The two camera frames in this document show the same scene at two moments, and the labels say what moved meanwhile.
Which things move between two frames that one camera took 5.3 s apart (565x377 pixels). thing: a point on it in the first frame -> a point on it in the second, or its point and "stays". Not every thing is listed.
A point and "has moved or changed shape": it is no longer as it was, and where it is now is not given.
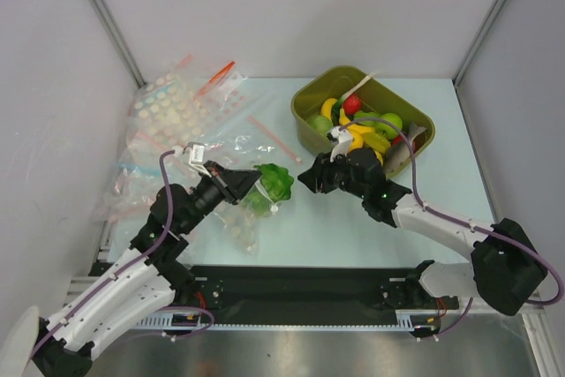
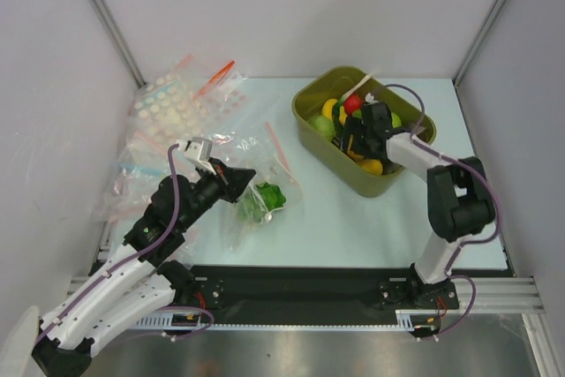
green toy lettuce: [274, 185] has moved or changed shape
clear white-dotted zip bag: [242, 221] has moved or changed shape
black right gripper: [325, 174] -> [353, 139]
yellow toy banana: [327, 107] stays
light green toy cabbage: [322, 124] stays
